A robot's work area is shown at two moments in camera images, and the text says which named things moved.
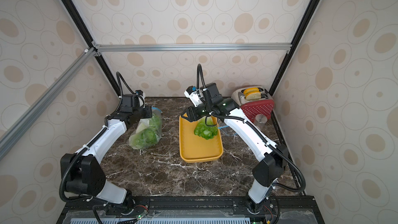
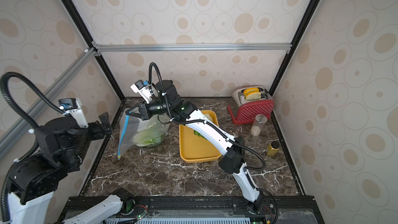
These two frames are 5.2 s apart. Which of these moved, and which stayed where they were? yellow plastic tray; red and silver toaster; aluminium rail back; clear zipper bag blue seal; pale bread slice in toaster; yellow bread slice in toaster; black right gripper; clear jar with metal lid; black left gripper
Moved: clear zipper bag blue seal; black left gripper; black right gripper
Stayed: red and silver toaster; aluminium rail back; yellow plastic tray; clear jar with metal lid; pale bread slice in toaster; yellow bread slice in toaster
